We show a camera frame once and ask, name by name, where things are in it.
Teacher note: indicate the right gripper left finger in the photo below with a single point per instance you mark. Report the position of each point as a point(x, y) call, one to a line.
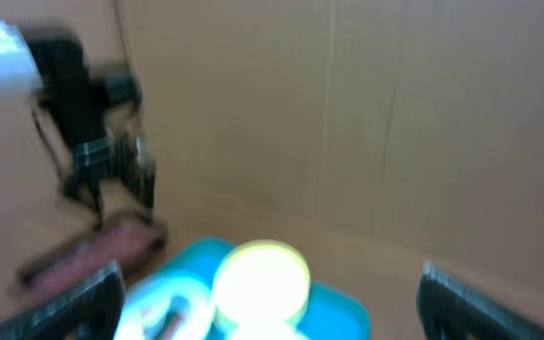
point(89, 310)

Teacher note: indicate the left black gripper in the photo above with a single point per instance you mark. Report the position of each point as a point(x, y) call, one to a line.
point(100, 123)

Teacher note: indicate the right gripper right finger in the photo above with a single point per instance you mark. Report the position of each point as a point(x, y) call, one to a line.
point(450, 309)

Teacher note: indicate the light blue plastic plate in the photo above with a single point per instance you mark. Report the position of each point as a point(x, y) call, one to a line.
point(174, 305)

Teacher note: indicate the yellow-green plastic plate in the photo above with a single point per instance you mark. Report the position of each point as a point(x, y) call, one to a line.
point(261, 282)

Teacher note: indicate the white plastic plate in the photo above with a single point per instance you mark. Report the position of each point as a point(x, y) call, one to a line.
point(266, 332)

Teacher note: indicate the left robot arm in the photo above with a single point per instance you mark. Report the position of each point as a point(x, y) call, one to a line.
point(39, 57)

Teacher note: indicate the black and red tray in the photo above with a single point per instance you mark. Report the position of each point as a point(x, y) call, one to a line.
point(129, 238)

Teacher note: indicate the teal plastic serving tray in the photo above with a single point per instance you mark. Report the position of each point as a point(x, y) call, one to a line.
point(330, 314)

